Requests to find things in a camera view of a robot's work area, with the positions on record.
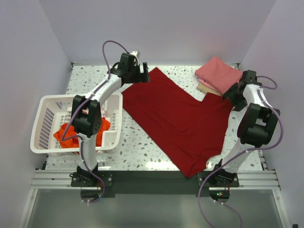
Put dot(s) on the aluminium extrusion rail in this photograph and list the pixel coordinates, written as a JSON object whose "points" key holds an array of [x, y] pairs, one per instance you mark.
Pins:
{"points": [[248, 180]]}

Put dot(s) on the dark red t-shirt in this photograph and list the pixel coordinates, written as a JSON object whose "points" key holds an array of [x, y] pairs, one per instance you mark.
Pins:
{"points": [[189, 131]]}

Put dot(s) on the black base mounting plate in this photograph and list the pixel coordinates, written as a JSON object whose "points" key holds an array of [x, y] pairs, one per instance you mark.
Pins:
{"points": [[110, 183]]}

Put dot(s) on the orange t-shirt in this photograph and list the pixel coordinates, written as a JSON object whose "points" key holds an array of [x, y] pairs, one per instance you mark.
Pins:
{"points": [[72, 142]]}

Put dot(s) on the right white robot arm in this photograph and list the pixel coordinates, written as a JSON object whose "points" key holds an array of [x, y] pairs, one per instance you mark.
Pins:
{"points": [[255, 129]]}

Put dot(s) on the folded pink t-shirt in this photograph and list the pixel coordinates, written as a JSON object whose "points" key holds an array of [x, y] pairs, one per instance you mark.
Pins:
{"points": [[218, 76]]}

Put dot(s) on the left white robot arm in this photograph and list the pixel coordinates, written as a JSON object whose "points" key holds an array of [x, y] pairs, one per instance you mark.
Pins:
{"points": [[86, 113]]}

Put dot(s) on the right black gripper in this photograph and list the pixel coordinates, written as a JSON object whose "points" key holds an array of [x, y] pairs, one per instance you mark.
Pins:
{"points": [[239, 104]]}

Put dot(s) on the folded beige t-shirt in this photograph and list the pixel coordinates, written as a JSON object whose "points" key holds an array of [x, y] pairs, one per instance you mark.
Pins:
{"points": [[205, 88]]}

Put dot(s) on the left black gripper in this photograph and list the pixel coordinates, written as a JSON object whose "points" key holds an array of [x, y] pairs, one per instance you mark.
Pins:
{"points": [[141, 76]]}

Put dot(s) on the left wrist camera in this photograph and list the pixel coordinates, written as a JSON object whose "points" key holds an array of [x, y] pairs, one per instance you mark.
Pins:
{"points": [[136, 55]]}

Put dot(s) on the white plastic laundry basket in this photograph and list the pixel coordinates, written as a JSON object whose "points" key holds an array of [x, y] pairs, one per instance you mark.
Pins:
{"points": [[55, 110]]}

